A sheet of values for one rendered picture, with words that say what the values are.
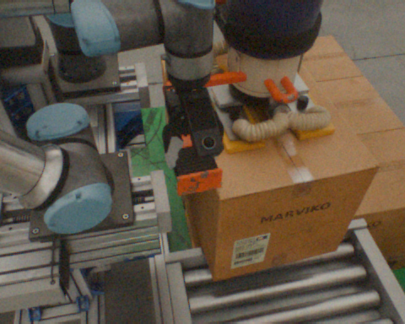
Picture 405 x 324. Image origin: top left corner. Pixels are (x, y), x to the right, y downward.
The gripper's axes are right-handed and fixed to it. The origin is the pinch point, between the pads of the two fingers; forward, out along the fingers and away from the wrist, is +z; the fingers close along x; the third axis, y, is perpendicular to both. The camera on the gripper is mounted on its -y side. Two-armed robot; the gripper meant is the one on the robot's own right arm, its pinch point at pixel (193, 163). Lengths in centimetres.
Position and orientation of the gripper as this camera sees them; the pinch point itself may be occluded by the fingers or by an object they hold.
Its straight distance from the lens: 78.1
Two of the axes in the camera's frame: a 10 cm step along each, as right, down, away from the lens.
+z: 0.0, 6.8, 7.3
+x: -9.6, 2.0, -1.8
